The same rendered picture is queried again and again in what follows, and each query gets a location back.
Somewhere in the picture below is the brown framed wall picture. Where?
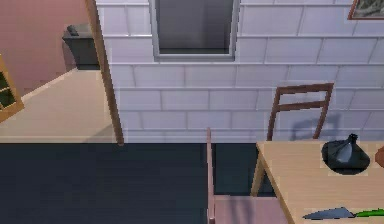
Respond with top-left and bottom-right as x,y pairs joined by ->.
347,0 -> 384,21

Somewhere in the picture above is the wooden shelf cabinet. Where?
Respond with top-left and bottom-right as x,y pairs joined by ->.
0,54 -> 25,124

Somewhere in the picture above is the reddish brown round object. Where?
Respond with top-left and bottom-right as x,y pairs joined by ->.
374,146 -> 384,168

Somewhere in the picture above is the grey framed window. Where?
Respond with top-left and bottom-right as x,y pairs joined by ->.
148,0 -> 241,63

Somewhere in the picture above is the dark grey bin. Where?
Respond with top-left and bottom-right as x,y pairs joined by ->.
61,23 -> 101,71

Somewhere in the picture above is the brown wooden chair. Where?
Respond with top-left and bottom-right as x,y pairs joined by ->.
266,82 -> 335,142

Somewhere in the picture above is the pink wooden chair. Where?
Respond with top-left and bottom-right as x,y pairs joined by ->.
205,127 -> 290,224

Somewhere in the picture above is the green handled grey knife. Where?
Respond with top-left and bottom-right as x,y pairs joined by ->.
302,206 -> 384,221

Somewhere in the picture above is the light wooden table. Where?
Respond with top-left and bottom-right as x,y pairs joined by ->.
250,139 -> 384,224

